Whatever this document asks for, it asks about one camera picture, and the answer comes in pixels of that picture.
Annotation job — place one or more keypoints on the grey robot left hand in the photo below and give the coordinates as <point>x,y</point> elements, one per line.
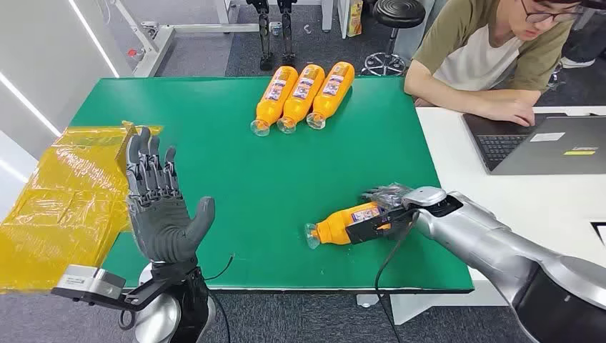
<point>163,227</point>

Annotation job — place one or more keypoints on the person's right hand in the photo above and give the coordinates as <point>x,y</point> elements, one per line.
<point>513,112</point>

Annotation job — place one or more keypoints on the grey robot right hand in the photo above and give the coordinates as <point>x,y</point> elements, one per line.
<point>389,195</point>

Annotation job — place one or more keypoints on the orange juice bottle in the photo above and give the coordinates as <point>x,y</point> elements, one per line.
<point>331,90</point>
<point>277,94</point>
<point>303,92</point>
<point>338,225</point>

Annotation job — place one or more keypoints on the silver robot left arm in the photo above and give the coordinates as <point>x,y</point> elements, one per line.
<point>165,317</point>

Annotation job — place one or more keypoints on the person's right forearm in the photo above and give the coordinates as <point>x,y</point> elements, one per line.
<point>445,92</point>

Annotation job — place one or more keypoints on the grey laptop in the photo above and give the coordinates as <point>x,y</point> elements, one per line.
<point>544,146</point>

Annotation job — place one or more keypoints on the person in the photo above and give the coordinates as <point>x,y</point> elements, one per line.
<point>473,52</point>

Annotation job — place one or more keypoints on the yellow plastic-wrapped cardboard box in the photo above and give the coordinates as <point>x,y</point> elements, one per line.
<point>71,203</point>

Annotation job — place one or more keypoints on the person's leg with white shoe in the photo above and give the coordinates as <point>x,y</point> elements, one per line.
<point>584,45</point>

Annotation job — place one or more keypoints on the white desk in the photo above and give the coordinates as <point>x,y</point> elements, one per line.
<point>521,213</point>

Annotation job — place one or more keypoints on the person's black glasses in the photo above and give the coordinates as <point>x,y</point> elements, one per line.
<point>549,15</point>

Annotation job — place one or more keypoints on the green table mat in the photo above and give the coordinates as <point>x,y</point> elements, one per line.
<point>284,189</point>

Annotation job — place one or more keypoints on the black device on desk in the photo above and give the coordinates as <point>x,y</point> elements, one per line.
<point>600,232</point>

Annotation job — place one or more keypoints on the black round stool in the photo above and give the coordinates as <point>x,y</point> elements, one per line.
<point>397,14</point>

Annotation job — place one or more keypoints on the red knob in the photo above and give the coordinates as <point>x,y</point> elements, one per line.
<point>132,52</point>

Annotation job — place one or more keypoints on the yellow carton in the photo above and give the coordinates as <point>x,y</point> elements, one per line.
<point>355,19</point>

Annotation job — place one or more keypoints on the black robot legs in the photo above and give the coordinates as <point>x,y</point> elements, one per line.
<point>265,33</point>

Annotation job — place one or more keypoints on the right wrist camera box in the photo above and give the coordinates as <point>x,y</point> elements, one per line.
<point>367,229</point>

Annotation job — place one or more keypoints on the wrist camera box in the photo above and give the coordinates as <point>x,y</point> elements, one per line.
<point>90,281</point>
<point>367,229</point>

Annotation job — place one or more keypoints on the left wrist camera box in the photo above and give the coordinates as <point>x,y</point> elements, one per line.
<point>90,281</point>

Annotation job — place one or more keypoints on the white metal frame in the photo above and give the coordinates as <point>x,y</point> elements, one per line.
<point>161,40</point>

